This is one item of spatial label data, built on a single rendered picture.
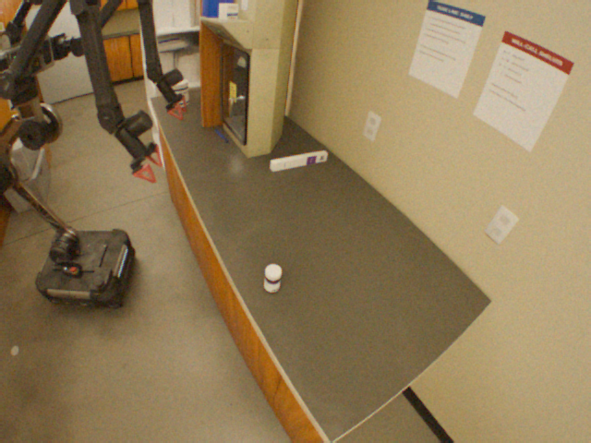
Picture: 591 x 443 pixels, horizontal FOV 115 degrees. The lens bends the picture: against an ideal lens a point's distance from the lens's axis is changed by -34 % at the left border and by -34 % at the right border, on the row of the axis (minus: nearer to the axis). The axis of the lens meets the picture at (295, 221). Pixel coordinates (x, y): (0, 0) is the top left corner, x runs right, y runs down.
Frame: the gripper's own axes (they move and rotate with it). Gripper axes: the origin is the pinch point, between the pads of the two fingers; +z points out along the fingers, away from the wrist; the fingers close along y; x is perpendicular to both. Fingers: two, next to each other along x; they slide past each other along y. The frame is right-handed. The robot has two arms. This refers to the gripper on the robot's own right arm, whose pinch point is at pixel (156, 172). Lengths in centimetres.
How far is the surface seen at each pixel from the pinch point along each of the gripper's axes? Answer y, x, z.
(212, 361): -29, 43, 96
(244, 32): 24, -46, -23
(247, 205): -5.4, -22.3, 25.0
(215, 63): 59, -25, -12
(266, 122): 29.1, -36.9, 14.9
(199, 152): 30.6, -3.8, 14.5
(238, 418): -62, 31, 103
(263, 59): 28, -48, -10
